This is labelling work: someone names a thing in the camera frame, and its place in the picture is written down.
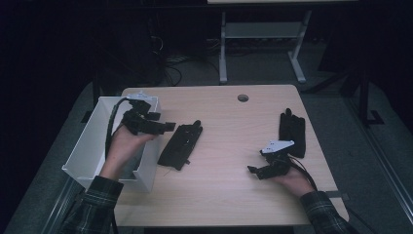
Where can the person's right hand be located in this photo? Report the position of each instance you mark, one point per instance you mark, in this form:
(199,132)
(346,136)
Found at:
(297,182)

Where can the black floor bracket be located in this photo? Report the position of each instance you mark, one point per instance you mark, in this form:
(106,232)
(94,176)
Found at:
(375,118)

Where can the person's left hand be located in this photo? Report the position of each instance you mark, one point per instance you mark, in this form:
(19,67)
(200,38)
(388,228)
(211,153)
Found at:
(125,148)

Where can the white metal table frame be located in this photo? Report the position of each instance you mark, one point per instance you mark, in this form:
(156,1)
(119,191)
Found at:
(259,31)

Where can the white box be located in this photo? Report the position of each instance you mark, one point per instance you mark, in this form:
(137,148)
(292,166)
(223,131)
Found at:
(92,146)

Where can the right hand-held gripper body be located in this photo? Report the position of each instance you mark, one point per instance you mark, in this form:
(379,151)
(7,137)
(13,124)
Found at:
(279,162)

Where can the metal floor rail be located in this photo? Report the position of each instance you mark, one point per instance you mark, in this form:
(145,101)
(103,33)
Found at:
(60,208)
(383,156)

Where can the black glove with small clip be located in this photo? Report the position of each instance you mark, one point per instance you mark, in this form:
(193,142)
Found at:
(181,143)

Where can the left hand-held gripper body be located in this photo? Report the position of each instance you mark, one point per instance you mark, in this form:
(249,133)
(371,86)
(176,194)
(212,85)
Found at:
(139,120)

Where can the black knit glove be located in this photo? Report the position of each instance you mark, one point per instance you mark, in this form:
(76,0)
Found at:
(292,135)

